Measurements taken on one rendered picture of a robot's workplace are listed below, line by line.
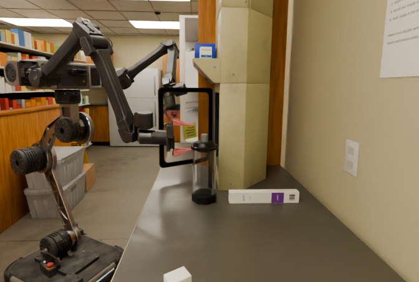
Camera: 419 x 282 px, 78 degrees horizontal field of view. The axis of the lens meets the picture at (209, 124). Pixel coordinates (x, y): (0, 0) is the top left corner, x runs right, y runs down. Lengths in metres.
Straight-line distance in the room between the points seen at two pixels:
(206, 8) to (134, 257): 1.21
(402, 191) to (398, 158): 0.09
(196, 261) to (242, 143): 0.55
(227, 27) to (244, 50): 0.11
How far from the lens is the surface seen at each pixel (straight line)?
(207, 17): 1.50
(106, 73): 1.08
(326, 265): 0.82
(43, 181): 3.22
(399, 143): 0.84
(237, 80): 1.10
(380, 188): 0.91
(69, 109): 1.72
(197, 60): 1.09
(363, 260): 0.88
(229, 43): 1.11
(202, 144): 0.98
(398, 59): 0.85
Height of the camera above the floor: 1.39
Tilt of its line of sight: 8 degrees down
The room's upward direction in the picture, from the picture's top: 1 degrees clockwise
